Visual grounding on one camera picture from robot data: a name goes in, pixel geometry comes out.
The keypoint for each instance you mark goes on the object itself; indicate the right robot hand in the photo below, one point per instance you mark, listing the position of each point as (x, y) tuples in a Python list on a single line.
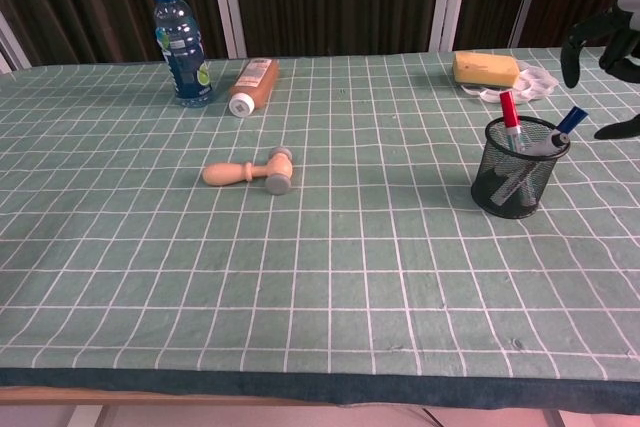
[(570, 62)]

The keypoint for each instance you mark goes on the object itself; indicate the green checked tablecloth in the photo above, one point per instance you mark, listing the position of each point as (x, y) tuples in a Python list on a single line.
[(350, 272)]

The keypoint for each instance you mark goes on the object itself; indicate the white flower-shaped palette dish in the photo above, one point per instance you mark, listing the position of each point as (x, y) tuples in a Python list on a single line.
[(539, 82)]

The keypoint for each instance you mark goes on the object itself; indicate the blue marker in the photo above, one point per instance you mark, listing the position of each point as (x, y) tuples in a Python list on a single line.
[(572, 119)]

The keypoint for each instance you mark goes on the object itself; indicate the red marker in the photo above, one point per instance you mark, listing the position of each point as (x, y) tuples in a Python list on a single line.
[(509, 114)]

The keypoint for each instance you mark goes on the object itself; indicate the black round object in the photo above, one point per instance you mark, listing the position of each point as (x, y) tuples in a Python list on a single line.
[(500, 202)]

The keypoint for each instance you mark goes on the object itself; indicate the wooden toy mallet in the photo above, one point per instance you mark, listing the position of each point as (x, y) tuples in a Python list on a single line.
[(225, 174)]

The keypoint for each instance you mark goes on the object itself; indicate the yellow sponge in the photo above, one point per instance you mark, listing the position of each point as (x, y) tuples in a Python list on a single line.
[(485, 69)]

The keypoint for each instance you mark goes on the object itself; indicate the blue-capped water bottle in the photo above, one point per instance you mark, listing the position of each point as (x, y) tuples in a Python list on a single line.
[(182, 47)]

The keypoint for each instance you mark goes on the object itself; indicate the brown bottle with white cap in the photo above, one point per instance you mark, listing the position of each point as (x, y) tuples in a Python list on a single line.
[(255, 82)]

